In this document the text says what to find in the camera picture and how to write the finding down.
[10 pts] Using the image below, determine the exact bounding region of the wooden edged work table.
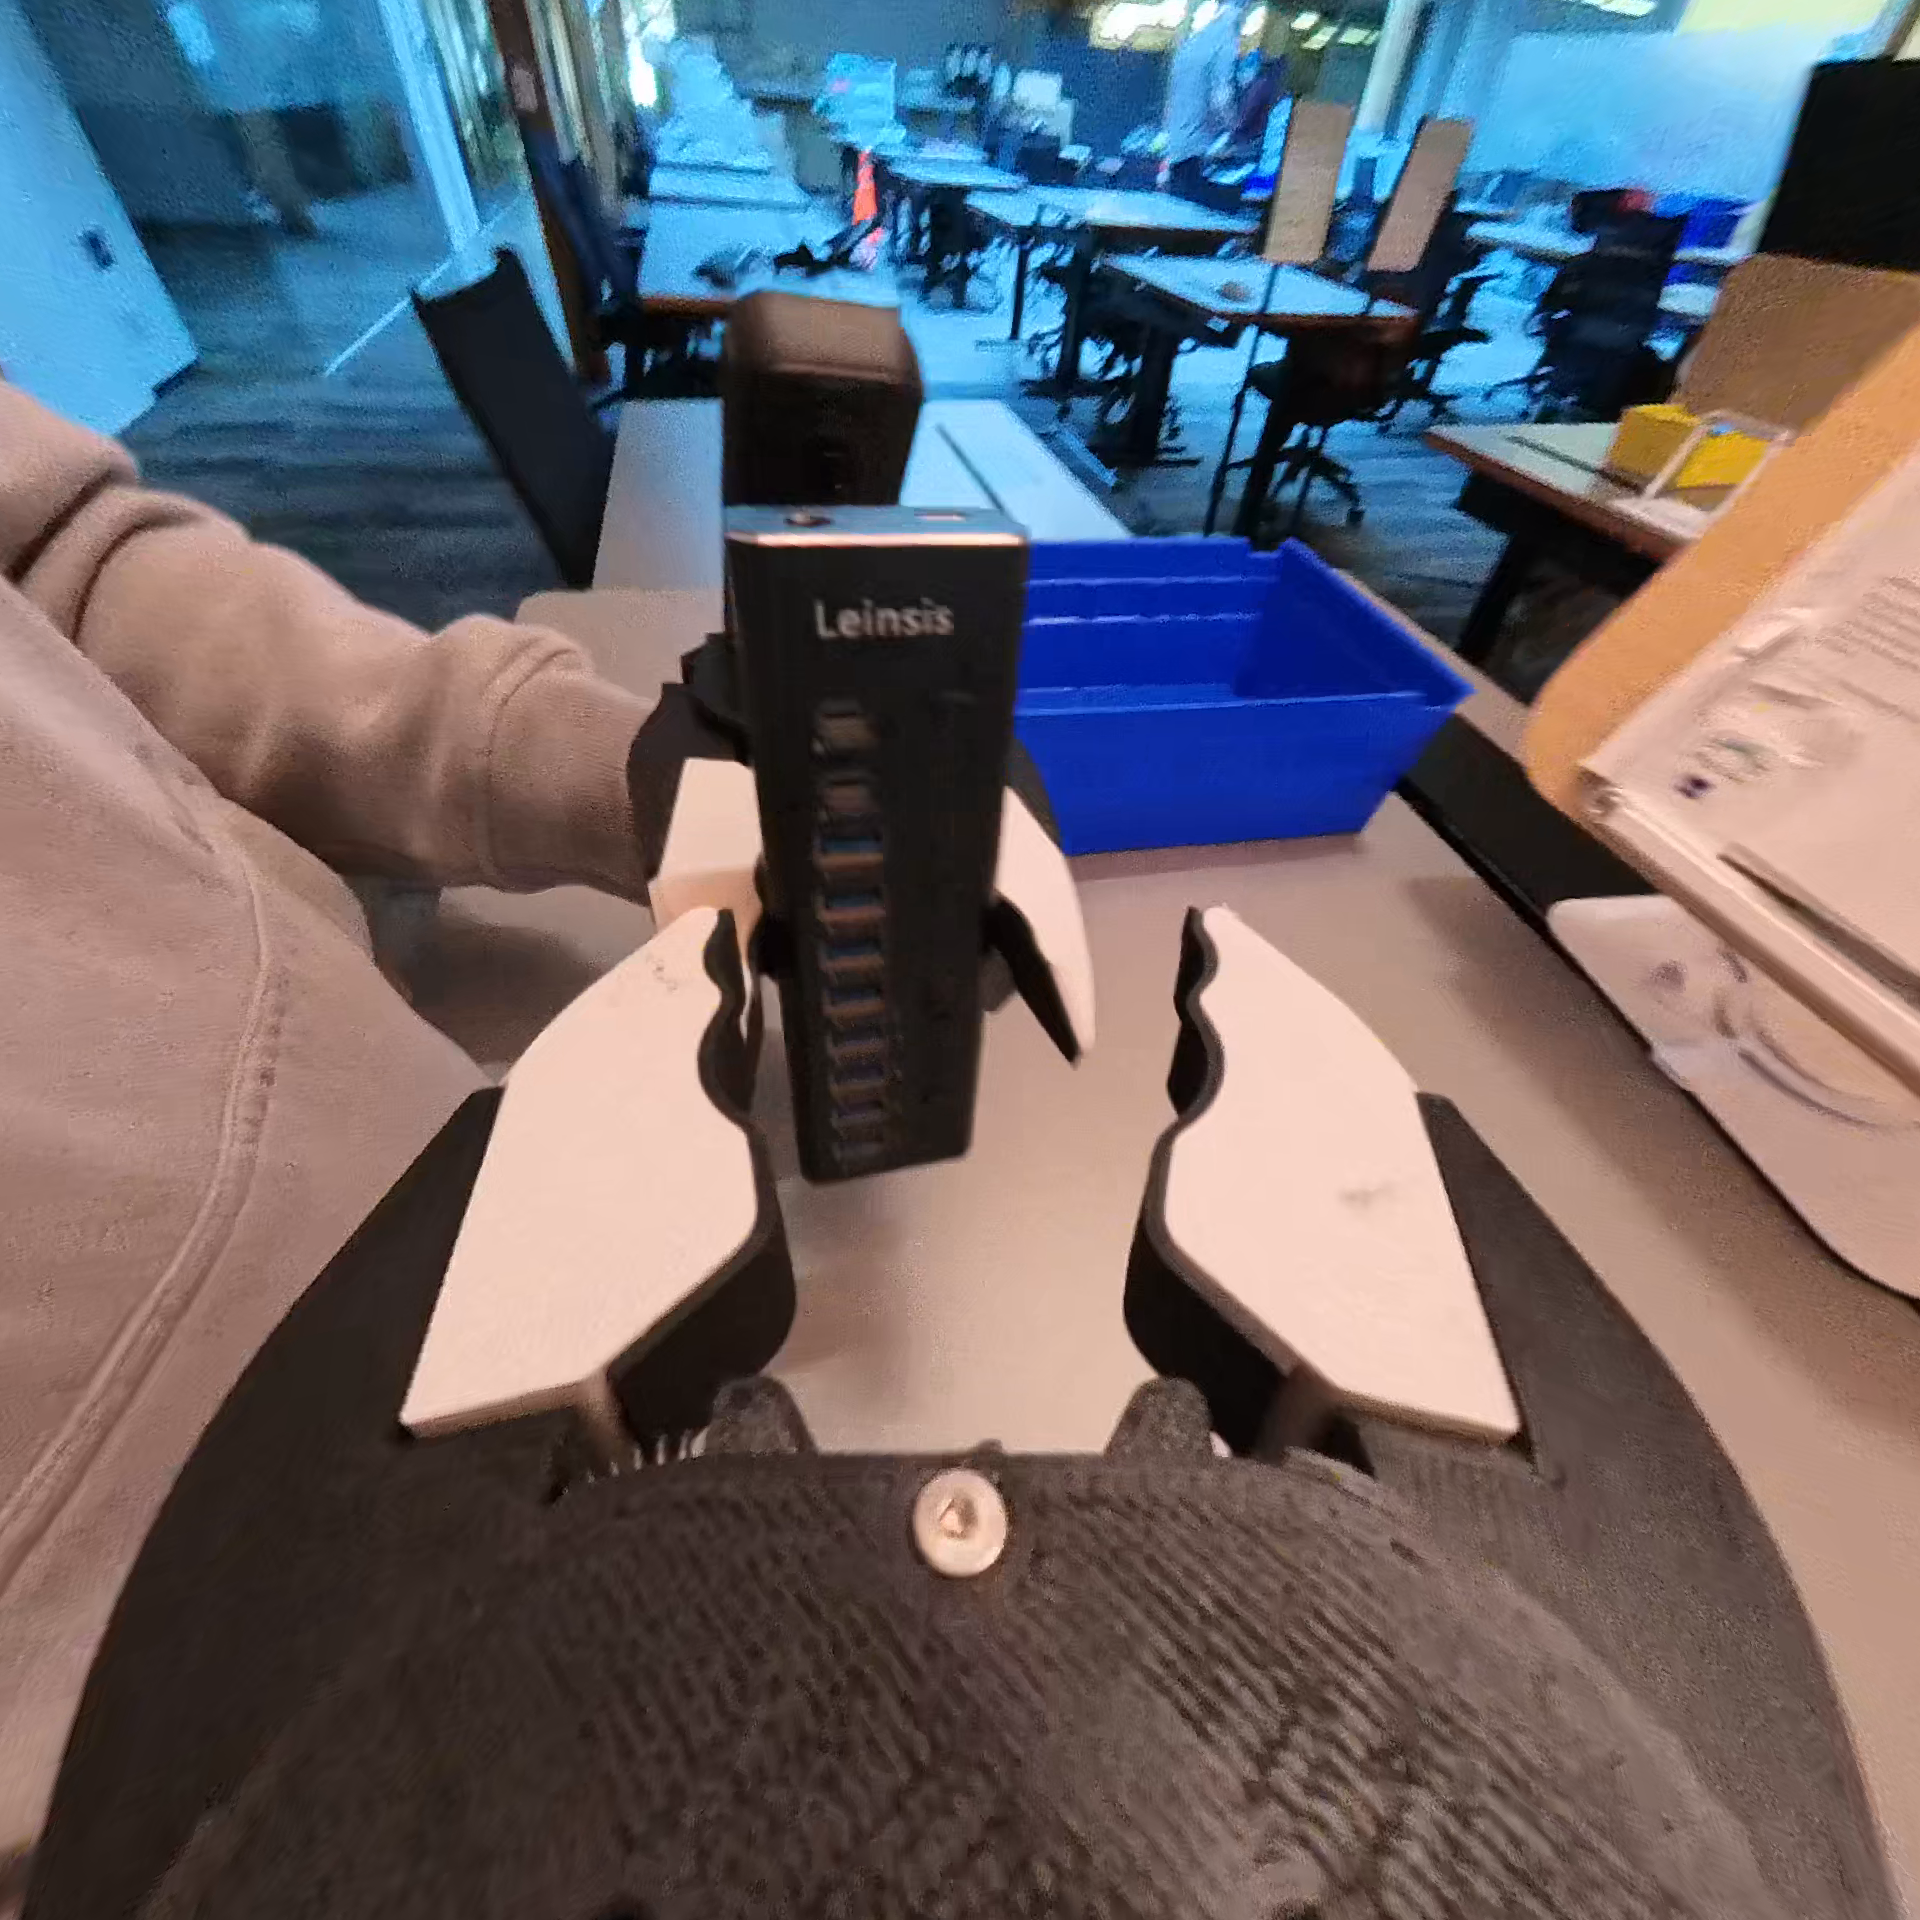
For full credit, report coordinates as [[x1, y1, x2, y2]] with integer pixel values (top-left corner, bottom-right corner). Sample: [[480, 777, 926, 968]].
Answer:
[[1100, 246, 1421, 519]]

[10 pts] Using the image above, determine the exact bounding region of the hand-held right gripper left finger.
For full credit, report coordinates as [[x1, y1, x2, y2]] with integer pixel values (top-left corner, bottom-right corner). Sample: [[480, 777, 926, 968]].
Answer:
[[397, 908, 797, 1448]]

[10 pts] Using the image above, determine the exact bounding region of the blue plastic bin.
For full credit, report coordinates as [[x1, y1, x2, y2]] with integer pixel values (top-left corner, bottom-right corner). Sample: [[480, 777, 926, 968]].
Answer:
[[1013, 535, 1475, 857]]

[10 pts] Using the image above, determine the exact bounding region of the large cardboard sheet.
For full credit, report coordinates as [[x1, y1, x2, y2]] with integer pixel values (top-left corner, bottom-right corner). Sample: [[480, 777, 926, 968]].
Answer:
[[1523, 323, 1920, 817]]

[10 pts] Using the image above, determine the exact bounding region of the yellow plastic bin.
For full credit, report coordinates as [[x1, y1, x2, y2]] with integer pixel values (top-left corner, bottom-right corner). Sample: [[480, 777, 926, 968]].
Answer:
[[1612, 401, 1748, 491]]

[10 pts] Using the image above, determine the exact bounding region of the black panel chair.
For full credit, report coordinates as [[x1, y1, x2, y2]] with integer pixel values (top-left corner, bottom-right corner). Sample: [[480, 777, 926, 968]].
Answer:
[[412, 246, 620, 589]]

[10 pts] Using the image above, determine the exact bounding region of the cardboard divider panel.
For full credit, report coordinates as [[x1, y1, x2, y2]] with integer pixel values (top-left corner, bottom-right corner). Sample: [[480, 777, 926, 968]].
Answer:
[[1369, 117, 1475, 275], [1259, 95, 1356, 267]]

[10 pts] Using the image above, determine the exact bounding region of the black office chair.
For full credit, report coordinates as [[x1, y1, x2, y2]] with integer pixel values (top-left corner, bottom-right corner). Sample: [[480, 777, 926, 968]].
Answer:
[[1523, 207, 1694, 417]]

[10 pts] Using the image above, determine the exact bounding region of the person's left forearm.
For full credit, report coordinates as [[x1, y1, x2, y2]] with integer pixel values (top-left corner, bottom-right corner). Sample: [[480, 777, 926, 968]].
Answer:
[[0, 381, 662, 902]]

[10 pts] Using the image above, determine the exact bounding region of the stack of white papers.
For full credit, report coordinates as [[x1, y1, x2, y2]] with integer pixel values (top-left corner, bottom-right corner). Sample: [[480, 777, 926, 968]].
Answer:
[[1574, 463, 1920, 1051]]

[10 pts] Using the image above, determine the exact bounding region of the wooden desk with black legs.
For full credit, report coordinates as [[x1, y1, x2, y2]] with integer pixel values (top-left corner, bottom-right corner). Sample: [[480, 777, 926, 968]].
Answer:
[[1423, 420, 1712, 662]]

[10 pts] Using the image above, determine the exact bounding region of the white plastic base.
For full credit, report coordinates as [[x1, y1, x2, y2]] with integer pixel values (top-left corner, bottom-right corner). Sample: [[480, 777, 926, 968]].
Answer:
[[1544, 891, 1920, 1299]]

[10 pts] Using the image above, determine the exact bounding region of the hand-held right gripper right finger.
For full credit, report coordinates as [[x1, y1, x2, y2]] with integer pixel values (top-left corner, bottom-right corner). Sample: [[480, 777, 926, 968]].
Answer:
[[1123, 902, 1524, 1464]]

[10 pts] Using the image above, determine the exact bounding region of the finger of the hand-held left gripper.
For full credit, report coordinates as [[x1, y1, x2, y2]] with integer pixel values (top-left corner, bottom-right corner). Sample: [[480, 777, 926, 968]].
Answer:
[[646, 756, 767, 939], [983, 784, 1100, 1067]]

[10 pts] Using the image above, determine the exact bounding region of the black multi-port usb hub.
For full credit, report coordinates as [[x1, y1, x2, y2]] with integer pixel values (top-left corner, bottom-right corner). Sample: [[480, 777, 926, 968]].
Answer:
[[725, 504, 1029, 1187]]

